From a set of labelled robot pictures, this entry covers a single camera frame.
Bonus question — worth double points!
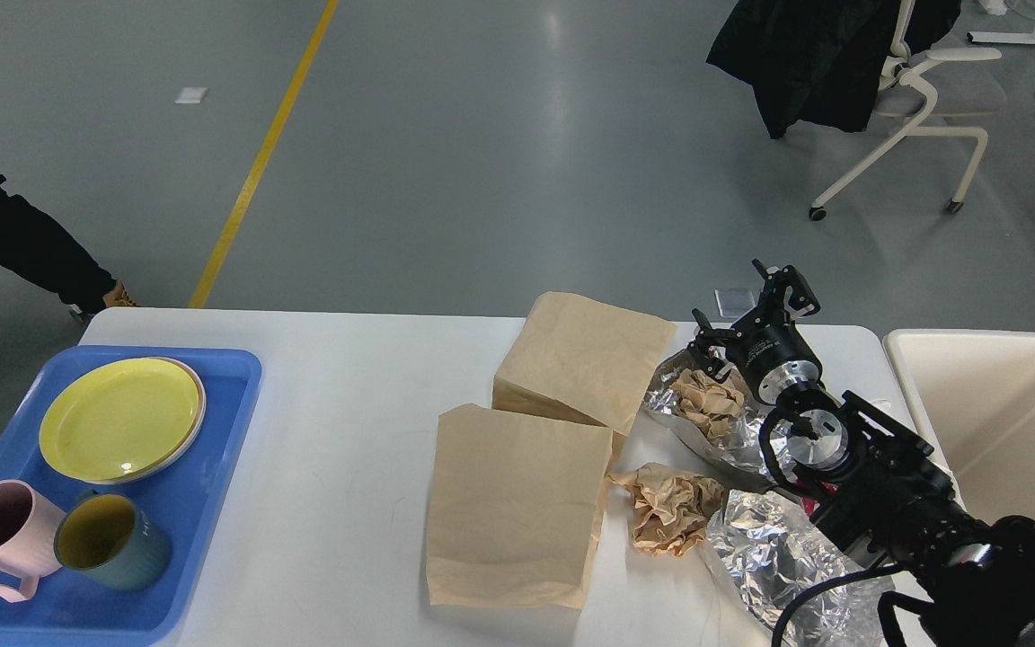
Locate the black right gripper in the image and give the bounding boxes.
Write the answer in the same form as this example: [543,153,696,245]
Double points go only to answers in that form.
[687,261,823,405]

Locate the yellow plate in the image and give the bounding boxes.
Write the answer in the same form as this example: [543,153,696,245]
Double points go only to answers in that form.
[39,357,201,483]

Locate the green grey mug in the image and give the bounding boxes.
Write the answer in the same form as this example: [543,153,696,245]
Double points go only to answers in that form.
[53,489,173,592]

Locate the pink ribbed mug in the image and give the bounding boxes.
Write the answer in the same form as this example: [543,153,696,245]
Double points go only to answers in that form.
[0,479,66,602]

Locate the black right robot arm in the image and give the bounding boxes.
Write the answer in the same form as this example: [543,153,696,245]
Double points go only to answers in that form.
[687,261,1035,646]

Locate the crumpled paper in foil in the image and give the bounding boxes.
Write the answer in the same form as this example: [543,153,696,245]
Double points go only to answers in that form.
[669,367,745,445]

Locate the upper aluminium foil sheet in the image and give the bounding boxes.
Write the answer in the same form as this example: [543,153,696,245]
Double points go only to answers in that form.
[643,350,779,491]

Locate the aluminium foil sheet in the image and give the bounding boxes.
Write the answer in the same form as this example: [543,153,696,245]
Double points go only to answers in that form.
[699,489,894,646]
[643,350,779,491]

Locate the rear brown paper bag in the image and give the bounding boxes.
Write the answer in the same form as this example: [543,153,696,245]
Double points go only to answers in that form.
[491,292,677,458]

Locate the brown paper bag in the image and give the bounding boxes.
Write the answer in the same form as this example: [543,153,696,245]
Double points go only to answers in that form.
[426,404,615,609]
[491,292,677,458]

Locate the crumpled brown paper ball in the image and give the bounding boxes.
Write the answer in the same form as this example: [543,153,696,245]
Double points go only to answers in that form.
[607,462,726,558]

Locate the lower aluminium foil sheet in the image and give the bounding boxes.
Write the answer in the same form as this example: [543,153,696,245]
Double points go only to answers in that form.
[699,489,894,646]

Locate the black jacket on chair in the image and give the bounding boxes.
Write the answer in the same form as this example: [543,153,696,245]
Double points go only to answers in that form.
[704,0,962,140]

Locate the white plastic bin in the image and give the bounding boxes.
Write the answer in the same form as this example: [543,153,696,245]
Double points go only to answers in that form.
[884,329,1035,523]

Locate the white office chair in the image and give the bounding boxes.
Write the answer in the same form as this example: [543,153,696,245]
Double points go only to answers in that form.
[809,1,1004,220]

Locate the front brown paper bag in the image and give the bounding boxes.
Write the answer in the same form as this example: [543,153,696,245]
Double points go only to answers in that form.
[426,404,615,609]

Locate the pink plate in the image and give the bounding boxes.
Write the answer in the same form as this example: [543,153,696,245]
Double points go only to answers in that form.
[77,357,208,487]

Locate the blue plastic tray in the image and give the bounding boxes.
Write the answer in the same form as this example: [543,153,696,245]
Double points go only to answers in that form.
[0,345,262,646]

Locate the person in black clothes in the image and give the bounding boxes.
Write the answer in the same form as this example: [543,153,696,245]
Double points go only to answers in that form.
[0,173,119,319]

